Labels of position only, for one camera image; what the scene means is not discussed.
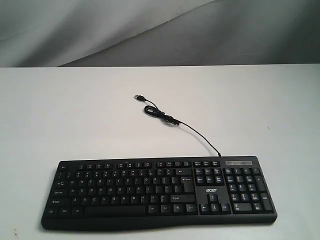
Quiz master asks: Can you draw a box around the black acer keyboard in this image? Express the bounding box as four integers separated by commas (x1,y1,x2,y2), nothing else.
41,156,278,231

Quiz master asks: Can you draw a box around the grey backdrop cloth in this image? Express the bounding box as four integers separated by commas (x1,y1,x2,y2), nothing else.
0,0,320,67

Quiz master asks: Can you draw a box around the black keyboard usb cable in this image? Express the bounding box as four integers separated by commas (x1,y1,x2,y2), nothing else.
133,94,222,158

